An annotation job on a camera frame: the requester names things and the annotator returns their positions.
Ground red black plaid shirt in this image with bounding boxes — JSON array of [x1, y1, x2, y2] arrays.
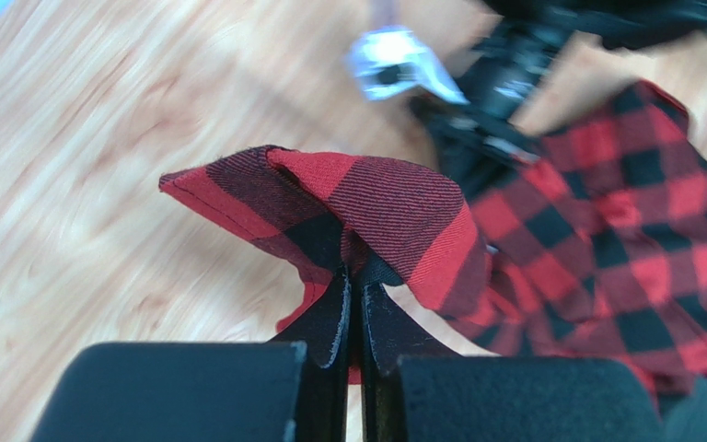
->
[[159, 81, 707, 393]]

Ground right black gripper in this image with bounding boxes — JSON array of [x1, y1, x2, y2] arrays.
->
[[409, 18, 573, 201]]

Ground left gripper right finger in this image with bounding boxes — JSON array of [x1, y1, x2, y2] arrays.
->
[[360, 284, 663, 441]]

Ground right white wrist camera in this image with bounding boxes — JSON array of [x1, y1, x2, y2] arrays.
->
[[346, 26, 469, 105]]

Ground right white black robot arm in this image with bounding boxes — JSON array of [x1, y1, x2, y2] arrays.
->
[[409, 0, 707, 200]]

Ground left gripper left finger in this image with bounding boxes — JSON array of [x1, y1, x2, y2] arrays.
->
[[32, 267, 352, 441]]

